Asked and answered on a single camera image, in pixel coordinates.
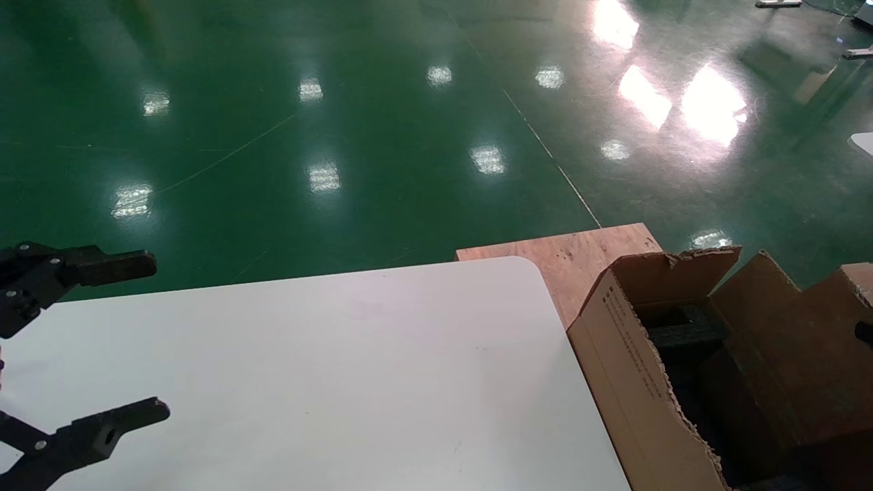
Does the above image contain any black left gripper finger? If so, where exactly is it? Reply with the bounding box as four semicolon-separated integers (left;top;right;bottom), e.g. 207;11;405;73
0;242;159;340
0;398;171;491

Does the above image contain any big cardboard box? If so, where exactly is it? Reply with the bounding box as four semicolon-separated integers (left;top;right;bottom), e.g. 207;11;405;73
566;245;873;491

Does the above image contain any black foam block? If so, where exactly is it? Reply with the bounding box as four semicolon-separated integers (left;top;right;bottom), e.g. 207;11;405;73
645;303;734;352

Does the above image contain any plywood board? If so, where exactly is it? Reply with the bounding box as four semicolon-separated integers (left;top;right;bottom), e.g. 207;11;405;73
456;223;664;328

